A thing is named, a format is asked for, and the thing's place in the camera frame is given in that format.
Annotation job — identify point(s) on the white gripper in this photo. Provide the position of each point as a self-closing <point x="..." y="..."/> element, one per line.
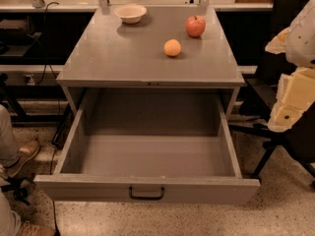
<point x="301" y="41"/>

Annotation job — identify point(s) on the orange fruit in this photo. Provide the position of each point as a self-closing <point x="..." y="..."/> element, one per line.
<point x="172" y="48"/>

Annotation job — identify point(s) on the open grey top drawer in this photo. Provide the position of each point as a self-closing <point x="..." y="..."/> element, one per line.
<point x="149" y="139"/>

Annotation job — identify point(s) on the black office chair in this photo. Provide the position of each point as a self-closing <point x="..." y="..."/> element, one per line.
<point x="260" y="97"/>

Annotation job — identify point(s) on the red apple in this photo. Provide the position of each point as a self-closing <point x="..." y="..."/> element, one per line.
<point x="195" y="26"/>

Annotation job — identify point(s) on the grey metal cabinet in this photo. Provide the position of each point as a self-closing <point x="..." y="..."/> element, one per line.
<point x="112" y="54"/>

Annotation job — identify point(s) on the white bowl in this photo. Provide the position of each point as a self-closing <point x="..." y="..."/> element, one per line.
<point x="130" y="13"/>

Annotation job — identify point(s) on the grey trouser leg upper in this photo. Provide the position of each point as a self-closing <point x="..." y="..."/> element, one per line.
<point x="9" y="147"/>

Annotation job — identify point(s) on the grey trouser leg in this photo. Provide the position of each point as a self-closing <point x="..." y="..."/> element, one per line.
<point x="10" y="221"/>
<point x="9" y="147"/>

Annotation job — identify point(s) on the brown shoe upper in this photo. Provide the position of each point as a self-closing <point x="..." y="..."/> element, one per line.
<point x="26" y="153"/>

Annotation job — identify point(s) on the brown shoe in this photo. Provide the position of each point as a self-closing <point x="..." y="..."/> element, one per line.
<point x="26" y="153"/>
<point x="28" y="229"/>

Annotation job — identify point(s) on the brown shoe lower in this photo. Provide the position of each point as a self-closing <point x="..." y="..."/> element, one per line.
<point x="28" y="229"/>

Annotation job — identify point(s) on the grey trouser leg lower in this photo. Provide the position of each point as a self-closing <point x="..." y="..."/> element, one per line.
<point x="10" y="221"/>

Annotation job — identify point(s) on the black drawer handle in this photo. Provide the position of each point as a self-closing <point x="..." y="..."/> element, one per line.
<point x="146" y="195"/>

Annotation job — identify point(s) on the wall power outlet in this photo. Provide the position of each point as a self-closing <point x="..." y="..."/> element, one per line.
<point x="29" y="80"/>

